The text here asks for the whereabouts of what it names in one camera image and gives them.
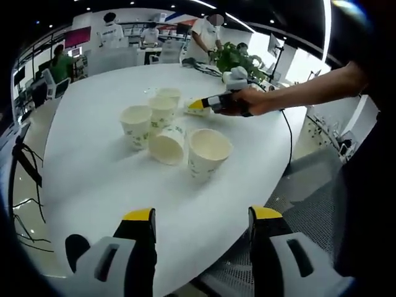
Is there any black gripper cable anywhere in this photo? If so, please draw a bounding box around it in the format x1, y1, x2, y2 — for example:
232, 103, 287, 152
279, 108, 294, 170

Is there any white counter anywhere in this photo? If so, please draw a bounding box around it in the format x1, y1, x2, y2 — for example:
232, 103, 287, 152
82, 46, 139, 77

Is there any white table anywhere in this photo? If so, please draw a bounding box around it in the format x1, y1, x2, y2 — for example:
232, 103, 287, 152
41, 63, 310, 282

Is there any pink screen monitor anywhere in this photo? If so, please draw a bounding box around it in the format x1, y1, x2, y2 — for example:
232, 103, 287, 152
64, 26, 93, 49

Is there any green potted plant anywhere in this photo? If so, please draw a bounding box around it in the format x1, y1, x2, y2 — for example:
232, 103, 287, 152
210, 41, 267, 84

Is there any black cable bundle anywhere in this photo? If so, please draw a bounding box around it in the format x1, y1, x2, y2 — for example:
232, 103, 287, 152
180, 57, 226, 77

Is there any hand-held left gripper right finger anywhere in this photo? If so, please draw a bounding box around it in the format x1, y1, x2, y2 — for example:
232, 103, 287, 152
248, 205, 356, 297

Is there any person's right hand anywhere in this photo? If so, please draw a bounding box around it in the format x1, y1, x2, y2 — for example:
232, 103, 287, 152
228, 87, 271, 118

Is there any white office chair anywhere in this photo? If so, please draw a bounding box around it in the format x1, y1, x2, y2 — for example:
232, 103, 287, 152
41, 67, 72, 100

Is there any pile of paper cups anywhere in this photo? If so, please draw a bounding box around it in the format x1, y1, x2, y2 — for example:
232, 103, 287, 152
119, 87, 233, 183

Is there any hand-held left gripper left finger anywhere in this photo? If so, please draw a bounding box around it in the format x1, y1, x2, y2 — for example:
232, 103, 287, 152
72, 208, 157, 297

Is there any black tripod stand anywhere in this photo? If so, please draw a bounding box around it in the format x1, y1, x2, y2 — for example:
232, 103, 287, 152
8, 122, 48, 224

